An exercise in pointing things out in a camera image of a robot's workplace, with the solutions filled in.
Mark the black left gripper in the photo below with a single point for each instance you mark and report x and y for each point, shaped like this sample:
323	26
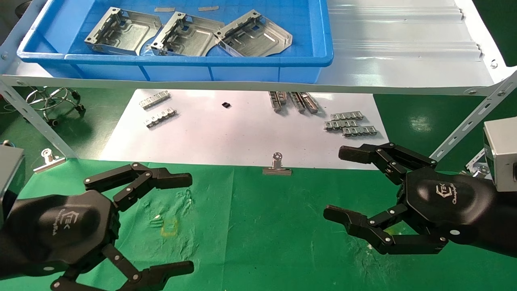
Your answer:
60	230

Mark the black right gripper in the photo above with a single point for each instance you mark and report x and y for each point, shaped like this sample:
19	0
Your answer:
444	202

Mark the silver sheet metal bracket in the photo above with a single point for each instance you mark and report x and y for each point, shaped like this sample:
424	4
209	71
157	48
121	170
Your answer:
258	40
194	38
129	34

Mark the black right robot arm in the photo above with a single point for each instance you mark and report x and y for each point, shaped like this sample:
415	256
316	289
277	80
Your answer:
507	226

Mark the small notched metal strip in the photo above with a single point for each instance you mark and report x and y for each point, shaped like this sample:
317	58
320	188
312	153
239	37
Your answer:
359	131
160	118
340	125
154	100
346	116

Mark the green table cloth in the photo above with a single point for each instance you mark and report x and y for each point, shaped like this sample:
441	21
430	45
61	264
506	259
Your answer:
262	226

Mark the white paper sheet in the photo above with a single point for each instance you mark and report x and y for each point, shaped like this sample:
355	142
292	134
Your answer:
226	137

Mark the perforated white shelf brace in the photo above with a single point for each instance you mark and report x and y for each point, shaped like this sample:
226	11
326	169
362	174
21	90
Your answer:
468	121
36	117

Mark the white metal shelf board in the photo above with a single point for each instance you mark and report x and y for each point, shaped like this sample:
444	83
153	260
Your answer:
404	48

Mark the blue plastic bin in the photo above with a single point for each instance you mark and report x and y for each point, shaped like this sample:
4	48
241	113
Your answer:
202	72

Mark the chrome stool base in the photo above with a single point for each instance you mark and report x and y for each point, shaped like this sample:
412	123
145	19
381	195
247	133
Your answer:
52	99

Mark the grey tape piece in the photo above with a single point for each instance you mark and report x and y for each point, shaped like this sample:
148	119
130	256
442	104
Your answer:
164	9
208	8

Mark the grey metal slide rail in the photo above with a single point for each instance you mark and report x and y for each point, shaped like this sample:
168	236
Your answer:
276	102
309	102
282	97
297	102

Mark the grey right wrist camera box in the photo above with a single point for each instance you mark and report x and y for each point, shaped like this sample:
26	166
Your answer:
501	153

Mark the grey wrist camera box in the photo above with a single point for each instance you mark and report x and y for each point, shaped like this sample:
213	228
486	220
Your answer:
501	153
10	173

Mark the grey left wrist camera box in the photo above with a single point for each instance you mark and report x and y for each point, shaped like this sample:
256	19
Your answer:
10	173

